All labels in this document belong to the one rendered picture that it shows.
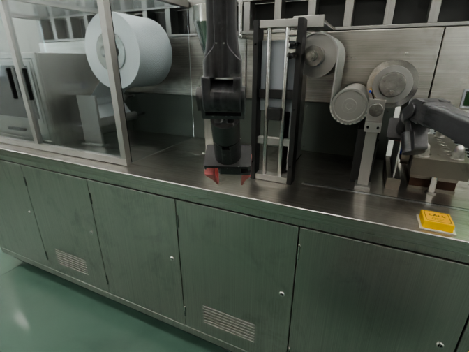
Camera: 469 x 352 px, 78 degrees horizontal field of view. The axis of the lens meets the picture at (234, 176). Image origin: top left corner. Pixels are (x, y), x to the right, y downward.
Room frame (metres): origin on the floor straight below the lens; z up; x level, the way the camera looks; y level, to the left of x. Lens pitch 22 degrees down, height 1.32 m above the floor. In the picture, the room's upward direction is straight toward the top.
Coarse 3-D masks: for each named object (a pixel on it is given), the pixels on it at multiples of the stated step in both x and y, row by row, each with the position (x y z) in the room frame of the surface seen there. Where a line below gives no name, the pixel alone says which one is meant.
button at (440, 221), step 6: (426, 210) 0.73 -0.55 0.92; (420, 216) 0.72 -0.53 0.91; (426, 216) 0.70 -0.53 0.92; (432, 216) 0.70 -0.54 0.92; (438, 216) 0.70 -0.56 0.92; (444, 216) 0.70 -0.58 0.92; (426, 222) 0.67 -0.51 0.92; (432, 222) 0.67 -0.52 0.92; (438, 222) 0.66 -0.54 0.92; (444, 222) 0.66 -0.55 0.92; (450, 222) 0.66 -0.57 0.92; (432, 228) 0.66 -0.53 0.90; (438, 228) 0.66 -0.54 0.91; (444, 228) 0.65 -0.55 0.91; (450, 228) 0.65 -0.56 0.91
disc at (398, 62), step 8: (384, 64) 0.98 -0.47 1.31; (392, 64) 0.97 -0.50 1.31; (400, 64) 0.96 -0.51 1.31; (408, 64) 0.95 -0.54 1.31; (376, 72) 0.99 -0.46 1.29; (416, 72) 0.94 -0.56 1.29; (368, 80) 1.00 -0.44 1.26; (416, 80) 0.94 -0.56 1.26; (368, 88) 0.99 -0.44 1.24; (416, 88) 0.94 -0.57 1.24; (408, 96) 0.94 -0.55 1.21; (392, 104) 0.96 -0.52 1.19; (400, 104) 0.95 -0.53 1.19
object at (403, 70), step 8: (384, 72) 0.98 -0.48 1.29; (400, 72) 0.96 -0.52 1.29; (408, 72) 0.95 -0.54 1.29; (376, 80) 0.98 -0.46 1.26; (408, 80) 0.94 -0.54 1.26; (376, 88) 0.98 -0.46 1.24; (408, 88) 0.94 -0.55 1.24; (376, 96) 0.98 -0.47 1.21; (384, 96) 0.97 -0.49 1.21; (400, 96) 0.95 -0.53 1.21
